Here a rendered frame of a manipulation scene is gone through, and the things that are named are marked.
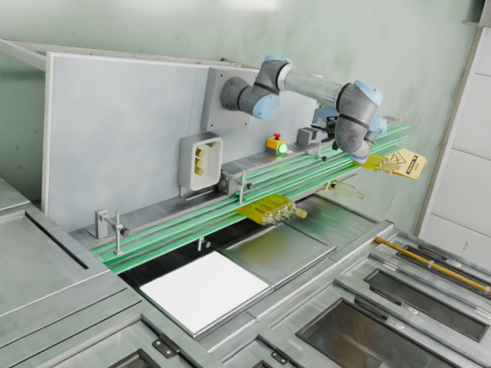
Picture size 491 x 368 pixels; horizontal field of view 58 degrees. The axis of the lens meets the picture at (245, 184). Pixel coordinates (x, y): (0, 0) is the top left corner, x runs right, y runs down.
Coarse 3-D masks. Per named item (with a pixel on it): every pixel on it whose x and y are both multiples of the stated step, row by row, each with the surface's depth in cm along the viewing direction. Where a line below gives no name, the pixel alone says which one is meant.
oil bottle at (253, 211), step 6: (246, 204) 206; (252, 204) 207; (240, 210) 209; (246, 210) 206; (252, 210) 204; (258, 210) 202; (264, 210) 203; (252, 216) 204; (258, 216) 202; (264, 216) 200; (270, 216) 201; (258, 222) 203; (264, 222) 200
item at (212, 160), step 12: (204, 144) 199; (216, 144) 198; (192, 156) 187; (204, 156) 202; (216, 156) 201; (192, 168) 189; (204, 168) 205; (216, 168) 203; (192, 180) 191; (204, 180) 202; (216, 180) 204
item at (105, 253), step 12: (300, 180) 235; (216, 204) 201; (228, 204) 203; (192, 216) 189; (204, 216) 190; (216, 216) 192; (156, 228) 177; (168, 228) 179; (180, 228) 179; (120, 240) 167; (132, 240) 168; (144, 240) 168; (156, 240) 170; (96, 252) 158; (108, 252) 160
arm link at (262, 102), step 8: (248, 88) 186; (256, 88) 181; (264, 88) 180; (272, 88) 180; (240, 96) 185; (248, 96) 183; (256, 96) 181; (264, 96) 179; (272, 96) 179; (240, 104) 186; (248, 104) 183; (256, 104) 180; (264, 104) 179; (272, 104) 182; (280, 104) 185; (248, 112) 186; (256, 112) 181; (264, 112) 181; (272, 112) 184
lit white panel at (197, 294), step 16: (208, 256) 192; (176, 272) 179; (192, 272) 180; (208, 272) 182; (224, 272) 183; (240, 272) 184; (144, 288) 168; (160, 288) 169; (176, 288) 170; (192, 288) 171; (208, 288) 172; (224, 288) 173; (240, 288) 174; (256, 288) 175; (160, 304) 161; (176, 304) 162; (192, 304) 163; (208, 304) 164; (224, 304) 165; (192, 320) 156; (208, 320) 157
